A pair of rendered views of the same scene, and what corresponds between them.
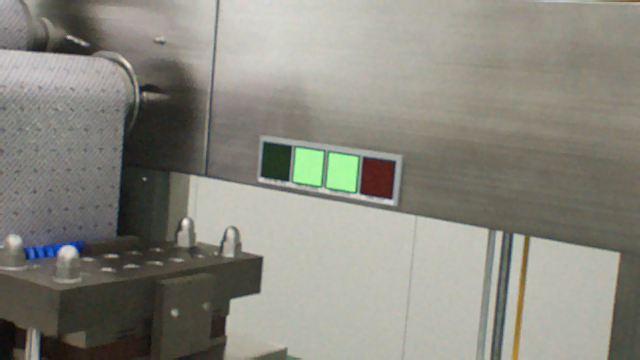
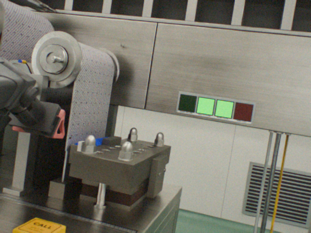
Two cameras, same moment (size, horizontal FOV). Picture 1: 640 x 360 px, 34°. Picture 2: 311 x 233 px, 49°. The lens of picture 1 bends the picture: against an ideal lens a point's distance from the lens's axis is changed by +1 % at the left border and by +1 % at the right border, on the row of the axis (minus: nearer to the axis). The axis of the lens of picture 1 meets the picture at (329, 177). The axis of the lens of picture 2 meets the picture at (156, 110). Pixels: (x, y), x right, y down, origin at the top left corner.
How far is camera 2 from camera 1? 0.75 m
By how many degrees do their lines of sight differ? 20
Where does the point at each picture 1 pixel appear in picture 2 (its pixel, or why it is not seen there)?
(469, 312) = not seen: hidden behind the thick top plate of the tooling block
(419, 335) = not seen: hidden behind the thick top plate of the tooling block
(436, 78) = (275, 69)
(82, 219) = (96, 128)
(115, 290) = (144, 164)
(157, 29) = (120, 40)
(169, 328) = (156, 181)
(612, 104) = not seen: outside the picture
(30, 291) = (110, 166)
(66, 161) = (95, 99)
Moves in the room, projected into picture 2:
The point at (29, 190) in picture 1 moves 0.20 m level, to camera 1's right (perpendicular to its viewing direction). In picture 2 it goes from (83, 112) to (151, 120)
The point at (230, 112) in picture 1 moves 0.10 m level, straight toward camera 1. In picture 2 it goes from (161, 80) to (175, 81)
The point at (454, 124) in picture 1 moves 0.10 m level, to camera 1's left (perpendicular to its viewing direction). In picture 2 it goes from (283, 89) to (256, 85)
